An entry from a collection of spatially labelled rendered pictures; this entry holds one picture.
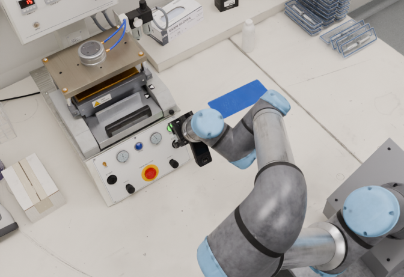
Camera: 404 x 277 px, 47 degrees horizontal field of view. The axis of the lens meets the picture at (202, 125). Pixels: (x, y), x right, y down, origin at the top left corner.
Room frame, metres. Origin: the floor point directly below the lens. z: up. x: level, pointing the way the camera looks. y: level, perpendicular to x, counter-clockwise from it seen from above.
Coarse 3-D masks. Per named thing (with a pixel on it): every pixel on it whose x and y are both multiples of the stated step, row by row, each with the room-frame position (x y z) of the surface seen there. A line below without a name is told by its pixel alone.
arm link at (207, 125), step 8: (200, 112) 0.72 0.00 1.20; (208, 112) 0.72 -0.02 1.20; (216, 112) 0.72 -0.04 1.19; (192, 120) 0.72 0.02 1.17; (200, 120) 0.70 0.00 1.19; (208, 120) 0.70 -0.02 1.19; (216, 120) 0.71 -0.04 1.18; (192, 128) 0.71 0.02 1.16; (200, 128) 0.69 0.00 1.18; (208, 128) 0.69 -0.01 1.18; (216, 128) 0.69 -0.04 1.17; (224, 128) 0.70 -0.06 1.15; (192, 136) 0.72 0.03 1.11; (200, 136) 0.68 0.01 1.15; (208, 136) 0.67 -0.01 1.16; (216, 136) 0.68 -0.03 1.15; (208, 144) 0.68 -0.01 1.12
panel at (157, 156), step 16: (160, 128) 0.91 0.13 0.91; (128, 144) 0.85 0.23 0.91; (144, 144) 0.86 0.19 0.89; (160, 144) 0.88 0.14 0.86; (96, 160) 0.80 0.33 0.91; (112, 160) 0.81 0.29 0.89; (128, 160) 0.82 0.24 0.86; (144, 160) 0.83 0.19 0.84; (160, 160) 0.85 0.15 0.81; (176, 160) 0.86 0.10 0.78; (128, 176) 0.79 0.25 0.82; (144, 176) 0.80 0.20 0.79; (160, 176) 0.82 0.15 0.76; (112, 192) 0.75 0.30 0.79
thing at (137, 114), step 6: (144, 108) 0.91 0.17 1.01; (132, 114) 0.89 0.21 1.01; (138, 114) 0.89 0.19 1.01; (144, 114) 0.90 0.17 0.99; (150, 114) 0.91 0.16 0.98; (120, 120) 0.87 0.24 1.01; (126, 120) 0.87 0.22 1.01; (132, 120) 0.88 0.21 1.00; (108, 126) 0.85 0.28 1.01; (114, 126) 0.85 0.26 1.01; (120, 126) 0.86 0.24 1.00; (108, 132) 0.84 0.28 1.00
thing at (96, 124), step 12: (132, 96) 0.96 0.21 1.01; (144, 96) 0.99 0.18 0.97; (108, 108) 0.92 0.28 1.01; (120, 108) 0.93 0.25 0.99; (132, 108) 0.95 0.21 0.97; (156, 108) 0.94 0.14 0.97; (84, 120) 0.91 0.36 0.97; (96, 120) 0.91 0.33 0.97; (108, 120) 0.90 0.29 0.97; (144, 120) 0.90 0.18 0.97; (96, 132) 0.86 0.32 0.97; (120, 132) 0.85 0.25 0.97; (132, 132) 0.87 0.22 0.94; (108, 144) 0.83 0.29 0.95
